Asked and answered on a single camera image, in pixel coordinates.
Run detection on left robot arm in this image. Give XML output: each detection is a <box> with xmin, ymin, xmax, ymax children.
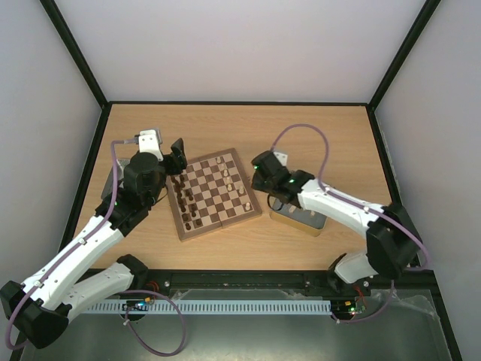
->
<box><xmin>1</xmin><ymin>135</ymin><xmax>187</xmax><ymax>350</ymax></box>

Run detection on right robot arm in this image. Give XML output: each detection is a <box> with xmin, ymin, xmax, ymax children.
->
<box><xmin>251</xmin><ymin>150</ymin><xmax>424</xmax><ymax>295</ymax></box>

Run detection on dark chess pieces group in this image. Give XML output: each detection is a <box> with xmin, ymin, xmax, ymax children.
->
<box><xmin>169</xmin><ymin>174</ymin><xmax>202</xmax><ymax>232</ymax></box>

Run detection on white pieces on board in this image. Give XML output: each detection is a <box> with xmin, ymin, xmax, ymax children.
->
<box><xmin>211</xmin><ymin>153</ymin><xmax>254</xmax><ymax>220</ymax></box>

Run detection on wooden chess board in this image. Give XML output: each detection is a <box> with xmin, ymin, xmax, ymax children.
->
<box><xmin>166</xmin><ymin>148</ymin><xmax>262</xmax><ymax>241</ymax></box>

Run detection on gold metal tin tray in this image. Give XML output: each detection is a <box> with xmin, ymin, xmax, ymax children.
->
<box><xmin>268</xmin><ymin>196</ymin><xmax>327</xmax><ymax>237</ymax></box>

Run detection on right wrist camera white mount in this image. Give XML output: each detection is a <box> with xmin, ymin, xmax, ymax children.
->
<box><xmin>273</xmin><ymin>150</ymin><xmax>289</xmax><ymax>167</ymax></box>

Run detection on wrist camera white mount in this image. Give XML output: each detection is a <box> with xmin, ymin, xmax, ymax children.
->
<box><xmin>138</xmin><ymin>128</ymin><xmax>163</xmax><ymax>162</ymax></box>
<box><xmin>273</xmin><ymin>150</ymin><xmax>289</xmax><ymax>167</ymax></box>

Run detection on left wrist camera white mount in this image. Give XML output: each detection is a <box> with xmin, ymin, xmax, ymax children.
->
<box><xmin>138</xmin><ymin>128</ymin><xmax>163</xmax><ymax>162</ymax></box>

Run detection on light blue slotted cable duct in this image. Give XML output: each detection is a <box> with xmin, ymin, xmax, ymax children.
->
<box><xmin>85</xmin><ymin>299</ymin><xmax>331</xmax><ymax>315</ymax></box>

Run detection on purple looped floor cable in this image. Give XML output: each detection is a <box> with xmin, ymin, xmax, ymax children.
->
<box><xmin>125</xmin><ymin>289</ymin><xmax>187</xmax><ymax>356</ymax></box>

